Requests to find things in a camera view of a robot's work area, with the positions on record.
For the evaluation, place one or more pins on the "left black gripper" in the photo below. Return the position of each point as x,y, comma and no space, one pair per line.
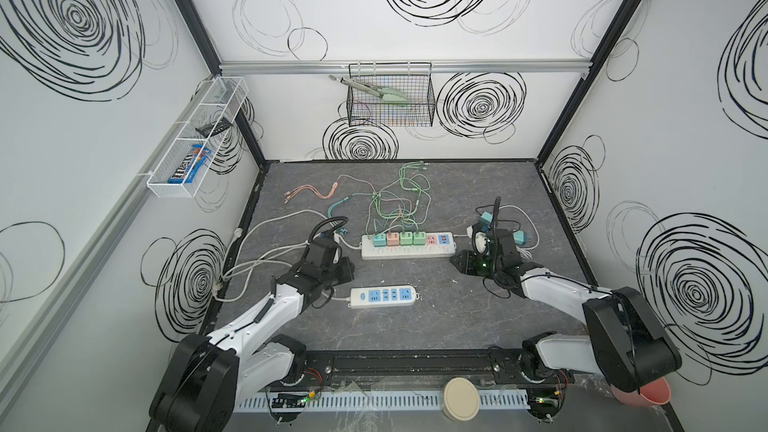
339,267

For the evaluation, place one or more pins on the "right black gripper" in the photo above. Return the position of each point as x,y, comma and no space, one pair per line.
466,263

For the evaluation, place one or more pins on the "long colourful power strip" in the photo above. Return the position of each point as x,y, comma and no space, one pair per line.
439,245

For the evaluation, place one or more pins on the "teal plug adapter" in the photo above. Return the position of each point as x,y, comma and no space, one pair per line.
381,240
486,218

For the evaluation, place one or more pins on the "pink plug adapter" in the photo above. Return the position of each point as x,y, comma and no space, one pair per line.
393,239

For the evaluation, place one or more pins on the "light green plug adapter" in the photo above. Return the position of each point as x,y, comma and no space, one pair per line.
406,238

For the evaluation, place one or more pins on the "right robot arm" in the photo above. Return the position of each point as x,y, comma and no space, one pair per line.
624,341

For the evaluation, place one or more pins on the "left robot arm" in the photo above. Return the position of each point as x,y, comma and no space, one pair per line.
209,375

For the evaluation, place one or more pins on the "short blue power strip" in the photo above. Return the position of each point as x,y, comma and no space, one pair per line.
382,297

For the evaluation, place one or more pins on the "beige round lid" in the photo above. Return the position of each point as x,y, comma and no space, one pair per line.
460,400

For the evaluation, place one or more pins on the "blue candy packet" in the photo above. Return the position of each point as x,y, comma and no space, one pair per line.
186,171

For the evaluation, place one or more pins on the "black remote control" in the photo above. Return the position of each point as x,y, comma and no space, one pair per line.
214,128

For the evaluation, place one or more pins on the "pink cup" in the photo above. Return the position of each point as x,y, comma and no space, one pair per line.
656,393

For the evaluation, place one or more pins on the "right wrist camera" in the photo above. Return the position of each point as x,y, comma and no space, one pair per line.
479,242

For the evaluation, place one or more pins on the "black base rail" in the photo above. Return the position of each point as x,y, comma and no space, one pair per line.
456,363

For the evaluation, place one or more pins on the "white slotted cable duct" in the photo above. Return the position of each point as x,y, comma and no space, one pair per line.
377,401

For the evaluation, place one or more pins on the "clear wall shelf basket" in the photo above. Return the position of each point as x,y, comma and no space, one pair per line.
220,96

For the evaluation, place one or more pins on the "black wire basket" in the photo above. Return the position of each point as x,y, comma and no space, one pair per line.
414,78

